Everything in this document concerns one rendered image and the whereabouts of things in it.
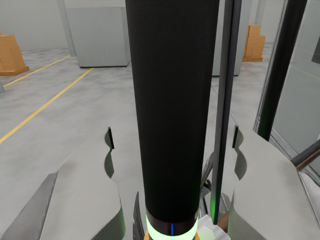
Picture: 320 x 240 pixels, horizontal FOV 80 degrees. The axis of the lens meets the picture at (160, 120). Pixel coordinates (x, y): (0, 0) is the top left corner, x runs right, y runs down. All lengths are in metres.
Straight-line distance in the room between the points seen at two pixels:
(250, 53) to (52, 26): 10.80
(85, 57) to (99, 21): 1.37
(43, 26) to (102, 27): 7.05
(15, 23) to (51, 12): 2.35
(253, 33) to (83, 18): 5.94
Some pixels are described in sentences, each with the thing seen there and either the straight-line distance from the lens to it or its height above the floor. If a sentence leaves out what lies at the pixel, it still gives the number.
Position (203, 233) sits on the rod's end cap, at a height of 1.55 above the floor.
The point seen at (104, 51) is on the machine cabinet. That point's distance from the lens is 7.59.
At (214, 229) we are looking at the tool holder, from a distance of 0.21.
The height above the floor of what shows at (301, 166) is 1.55.
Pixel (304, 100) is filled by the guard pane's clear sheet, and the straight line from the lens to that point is 1.27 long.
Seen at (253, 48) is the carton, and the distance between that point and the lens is 8.43.
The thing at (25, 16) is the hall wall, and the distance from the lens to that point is 14.55.
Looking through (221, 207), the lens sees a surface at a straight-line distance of 0.73.
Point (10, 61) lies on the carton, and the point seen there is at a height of 0.45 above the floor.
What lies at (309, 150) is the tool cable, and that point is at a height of 1.56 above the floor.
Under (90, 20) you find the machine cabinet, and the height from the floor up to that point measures 1.58.
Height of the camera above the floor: 1.73
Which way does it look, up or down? 29 degrees down
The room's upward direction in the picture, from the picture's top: 2 degrees counter-clockwise
